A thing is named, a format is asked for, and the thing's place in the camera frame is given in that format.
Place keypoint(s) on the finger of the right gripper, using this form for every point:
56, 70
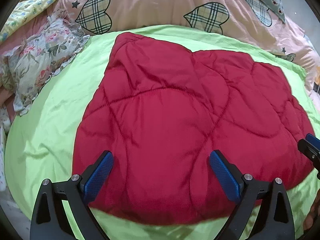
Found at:
309, 146

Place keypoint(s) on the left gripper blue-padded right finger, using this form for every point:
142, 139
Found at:
274, 219

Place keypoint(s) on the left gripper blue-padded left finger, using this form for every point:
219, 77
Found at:
49, 219

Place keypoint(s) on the red quilted puffer jacket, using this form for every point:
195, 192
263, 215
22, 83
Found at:
161, 109

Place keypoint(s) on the lime green bed sheet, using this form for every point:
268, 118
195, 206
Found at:
40, 144

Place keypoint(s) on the white dotted bed sheet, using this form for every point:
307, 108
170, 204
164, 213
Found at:
5, 127

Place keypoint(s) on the pink blanket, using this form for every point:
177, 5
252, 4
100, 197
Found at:
24, 32

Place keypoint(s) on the floral ruffled pillow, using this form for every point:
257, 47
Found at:
29, 66

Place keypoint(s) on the pink duvet with plaid hearts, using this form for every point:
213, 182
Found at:
249, 21

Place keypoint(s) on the yellow floral blanket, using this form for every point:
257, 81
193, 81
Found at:
24, 12

